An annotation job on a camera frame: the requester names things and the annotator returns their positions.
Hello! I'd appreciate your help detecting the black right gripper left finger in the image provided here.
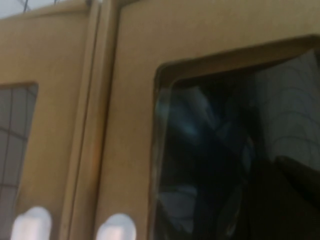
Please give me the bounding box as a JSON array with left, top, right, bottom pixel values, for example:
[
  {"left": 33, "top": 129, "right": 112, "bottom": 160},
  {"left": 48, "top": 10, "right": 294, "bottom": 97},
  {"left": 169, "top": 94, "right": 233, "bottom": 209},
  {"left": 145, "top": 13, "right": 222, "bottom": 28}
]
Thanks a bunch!
[{"left": 246, "top": 172, "right": 320, "bottom": 240}]

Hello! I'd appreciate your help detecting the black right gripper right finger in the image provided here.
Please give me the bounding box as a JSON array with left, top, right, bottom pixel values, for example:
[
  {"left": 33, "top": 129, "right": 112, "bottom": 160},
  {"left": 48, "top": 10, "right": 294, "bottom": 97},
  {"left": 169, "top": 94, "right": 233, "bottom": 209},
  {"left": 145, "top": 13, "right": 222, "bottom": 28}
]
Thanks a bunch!
[{"left": 274, "top": 154, "right": 320, "bottom": 211}]

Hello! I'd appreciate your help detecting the brown cardboard shoe box drawer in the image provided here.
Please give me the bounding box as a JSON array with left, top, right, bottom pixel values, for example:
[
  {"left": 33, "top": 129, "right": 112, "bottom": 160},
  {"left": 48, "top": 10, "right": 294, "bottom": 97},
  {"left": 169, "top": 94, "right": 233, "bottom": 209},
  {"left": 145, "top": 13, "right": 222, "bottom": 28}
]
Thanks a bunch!
[{"left": 96, "top": 0, "right": 320, "bottom": 240}]

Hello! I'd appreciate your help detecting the brown cardboard shoe box sleeve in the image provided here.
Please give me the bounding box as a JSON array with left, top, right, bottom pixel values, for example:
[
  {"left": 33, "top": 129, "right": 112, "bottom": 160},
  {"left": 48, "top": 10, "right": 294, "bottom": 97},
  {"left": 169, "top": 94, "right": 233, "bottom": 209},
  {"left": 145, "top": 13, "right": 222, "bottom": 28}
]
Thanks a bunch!
[{"left": 66, "top": 0, "right": 276, "bottom": 240}]

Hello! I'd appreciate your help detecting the white plastic handle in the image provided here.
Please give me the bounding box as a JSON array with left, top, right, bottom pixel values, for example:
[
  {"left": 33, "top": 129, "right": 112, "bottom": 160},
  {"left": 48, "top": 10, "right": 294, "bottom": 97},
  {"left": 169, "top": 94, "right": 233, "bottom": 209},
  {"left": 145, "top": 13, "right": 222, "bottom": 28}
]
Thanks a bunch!
[
  {"left": 11, "top": 205, "right": 54, "bottom": 240},
  {"left": 96, "top": 212, "right": 138, "bottom": 240}
]

